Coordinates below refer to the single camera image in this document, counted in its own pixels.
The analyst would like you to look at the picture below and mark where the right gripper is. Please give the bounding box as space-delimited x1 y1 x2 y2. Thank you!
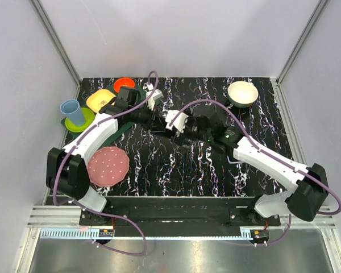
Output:
170 105 212 149

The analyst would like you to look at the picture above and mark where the black phone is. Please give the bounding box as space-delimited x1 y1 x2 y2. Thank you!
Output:
150 117 212 147

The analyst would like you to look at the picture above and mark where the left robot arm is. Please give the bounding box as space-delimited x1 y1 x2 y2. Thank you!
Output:
46 84 163 225

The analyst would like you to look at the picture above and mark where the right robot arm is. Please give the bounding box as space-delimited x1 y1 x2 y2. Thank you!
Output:
165 110 328 226

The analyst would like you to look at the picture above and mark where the phone in lilac case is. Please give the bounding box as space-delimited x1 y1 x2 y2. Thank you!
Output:
227 157 243 164

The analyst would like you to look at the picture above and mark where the dark green mat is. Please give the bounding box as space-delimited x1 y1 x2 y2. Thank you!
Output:
60 84 151 140

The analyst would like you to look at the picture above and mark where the red bowl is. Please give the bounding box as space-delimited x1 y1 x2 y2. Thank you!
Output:
113 77 135 93

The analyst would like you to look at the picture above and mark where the pink dotted plate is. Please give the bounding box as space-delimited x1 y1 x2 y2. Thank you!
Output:
87 146 130 187

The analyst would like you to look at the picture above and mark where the yellow square plate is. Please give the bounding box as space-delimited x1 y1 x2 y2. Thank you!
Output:
86 89 116 113

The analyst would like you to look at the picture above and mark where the lime green plate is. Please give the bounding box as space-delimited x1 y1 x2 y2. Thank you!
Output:
64 107 95 133

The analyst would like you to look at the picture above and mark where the large white bowl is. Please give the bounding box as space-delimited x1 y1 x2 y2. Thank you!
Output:
227 81 259 108

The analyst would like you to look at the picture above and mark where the blue cup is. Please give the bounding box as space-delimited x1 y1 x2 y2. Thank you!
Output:
60 99 85 127

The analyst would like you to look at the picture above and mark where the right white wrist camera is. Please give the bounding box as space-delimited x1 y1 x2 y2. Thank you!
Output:
165 110 189 133

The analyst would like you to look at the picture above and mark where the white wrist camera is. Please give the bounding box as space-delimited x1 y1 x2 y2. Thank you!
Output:
147 89 163 111
165 110 189 133

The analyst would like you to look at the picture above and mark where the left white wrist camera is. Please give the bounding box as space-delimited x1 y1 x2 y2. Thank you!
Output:
147 89 163 111

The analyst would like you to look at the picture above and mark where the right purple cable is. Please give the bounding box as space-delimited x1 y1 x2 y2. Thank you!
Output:
172 99 341 214

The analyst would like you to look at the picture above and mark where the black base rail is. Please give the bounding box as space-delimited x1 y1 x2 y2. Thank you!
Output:
78 195 282 238

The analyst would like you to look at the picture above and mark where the right aluminium frame post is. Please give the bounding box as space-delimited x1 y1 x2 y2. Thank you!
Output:
275 0 330 83

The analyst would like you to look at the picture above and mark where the aluminium frame post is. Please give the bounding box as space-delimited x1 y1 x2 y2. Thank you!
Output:
275 0 330 83
29 0 82 86

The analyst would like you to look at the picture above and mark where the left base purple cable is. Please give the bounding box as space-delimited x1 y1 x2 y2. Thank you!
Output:
82 209 148 256

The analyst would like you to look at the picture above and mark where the left aluminium frame post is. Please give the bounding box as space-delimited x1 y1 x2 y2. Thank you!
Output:
29 0 82 86

